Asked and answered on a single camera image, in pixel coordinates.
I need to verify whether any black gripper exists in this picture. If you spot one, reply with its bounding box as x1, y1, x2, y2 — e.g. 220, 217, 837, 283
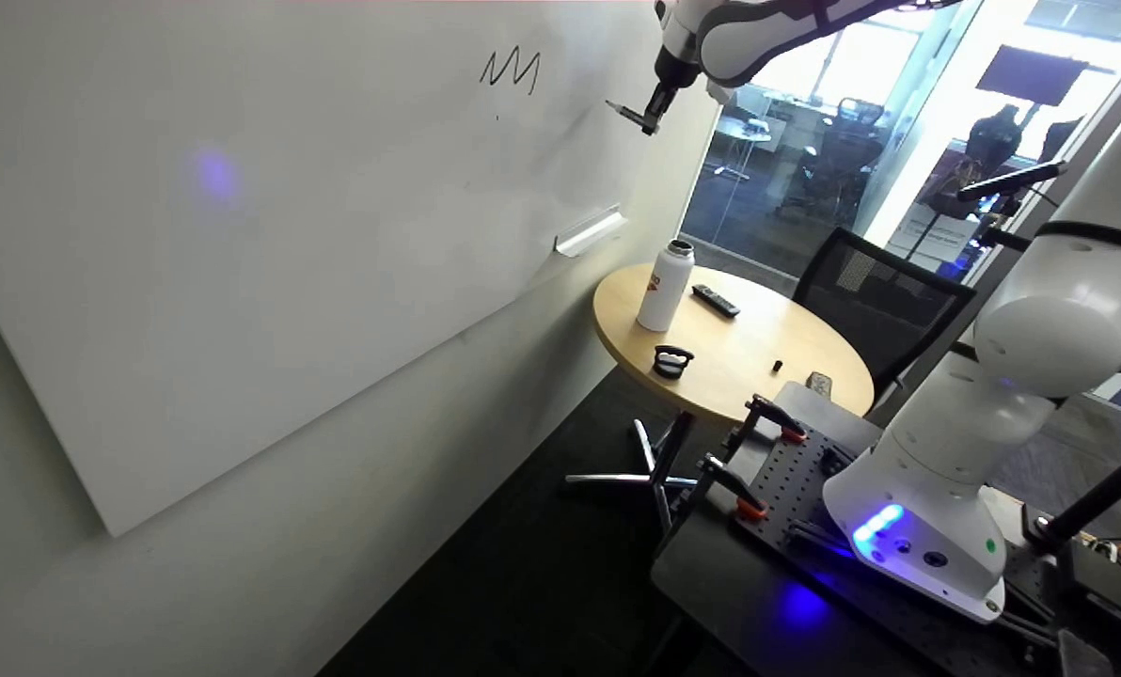
642, 46, 701, 126

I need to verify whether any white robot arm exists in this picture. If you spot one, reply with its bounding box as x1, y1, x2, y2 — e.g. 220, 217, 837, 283
642, 0, 1121, 623

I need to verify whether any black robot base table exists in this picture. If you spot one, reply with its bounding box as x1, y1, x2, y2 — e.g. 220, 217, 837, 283
650, 385, 1121, 677

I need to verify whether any white bottle with orange logo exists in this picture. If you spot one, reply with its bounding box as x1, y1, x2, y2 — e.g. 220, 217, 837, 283
635, 240, 694, 336

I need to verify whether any black remote control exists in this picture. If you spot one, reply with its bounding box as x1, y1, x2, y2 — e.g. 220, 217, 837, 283
691, 284, 739, 318

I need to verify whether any round wooden table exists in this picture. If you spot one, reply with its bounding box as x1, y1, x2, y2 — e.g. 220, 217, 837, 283
589, 263, 875, 422

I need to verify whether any black mesh office chair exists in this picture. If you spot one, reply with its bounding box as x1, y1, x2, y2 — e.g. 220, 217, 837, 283
793, 228, 969, 398

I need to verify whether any orange handled clamp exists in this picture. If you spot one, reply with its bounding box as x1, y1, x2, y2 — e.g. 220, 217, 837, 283
743, 393, 803, 443
701, 453, 766, 524

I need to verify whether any white wall whiteboard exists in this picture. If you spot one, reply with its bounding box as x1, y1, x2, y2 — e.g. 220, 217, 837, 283
0, 0, 658, 532

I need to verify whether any black camera stand pole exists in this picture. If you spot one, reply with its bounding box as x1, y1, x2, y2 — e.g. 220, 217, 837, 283
1027, 466, 1121, 554

